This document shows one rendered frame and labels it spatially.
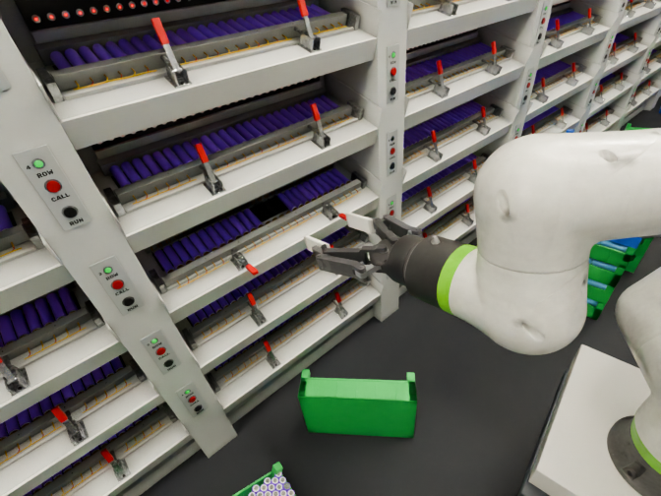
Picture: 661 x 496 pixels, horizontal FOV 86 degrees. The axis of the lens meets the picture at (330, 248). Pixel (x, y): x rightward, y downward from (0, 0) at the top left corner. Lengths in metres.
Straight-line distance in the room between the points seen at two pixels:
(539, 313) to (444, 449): 0.80
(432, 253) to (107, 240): 0.51
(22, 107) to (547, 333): 0.66
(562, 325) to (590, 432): 0.48
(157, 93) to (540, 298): 0.58
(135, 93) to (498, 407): 1.16
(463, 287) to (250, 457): 0.89
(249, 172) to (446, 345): 0.89
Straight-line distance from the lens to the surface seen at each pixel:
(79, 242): 0.68
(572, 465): 0.84
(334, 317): 1.18
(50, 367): 0.83
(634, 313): 0.79
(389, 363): 1.26
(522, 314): 0.40
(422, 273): 0.47
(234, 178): 0.75
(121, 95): 0.66
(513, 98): 1.53
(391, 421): 1.07
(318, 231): 0.90
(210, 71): 0.70
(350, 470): 1.12
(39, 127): 0.62
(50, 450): 0.99
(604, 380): 0.95
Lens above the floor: 1.05
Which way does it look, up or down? 38 degrees down
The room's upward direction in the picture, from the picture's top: 7 degrees counter-clockwise
